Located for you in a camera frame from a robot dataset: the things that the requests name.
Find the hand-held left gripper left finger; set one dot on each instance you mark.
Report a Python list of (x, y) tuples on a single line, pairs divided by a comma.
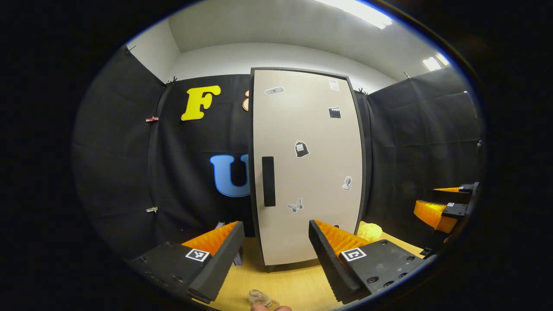
[(224, 261)]

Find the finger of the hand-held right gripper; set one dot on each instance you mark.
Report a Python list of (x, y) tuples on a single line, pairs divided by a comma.
[(432, 214), (466, 188)]

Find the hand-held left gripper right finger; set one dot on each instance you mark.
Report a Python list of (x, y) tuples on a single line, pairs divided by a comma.
[(330, 268)]

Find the dark grey cabinet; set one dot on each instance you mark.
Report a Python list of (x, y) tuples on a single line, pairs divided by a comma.
[(251, 129)]

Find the yellow lumpy toy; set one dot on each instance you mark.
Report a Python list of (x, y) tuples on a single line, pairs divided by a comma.
[(370, 232)]

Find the black backdrop cloth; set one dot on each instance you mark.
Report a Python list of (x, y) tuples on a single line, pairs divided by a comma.
[(410, 151)]

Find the small ceiling light panel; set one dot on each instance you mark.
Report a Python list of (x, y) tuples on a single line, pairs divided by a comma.
[(434, 63)]

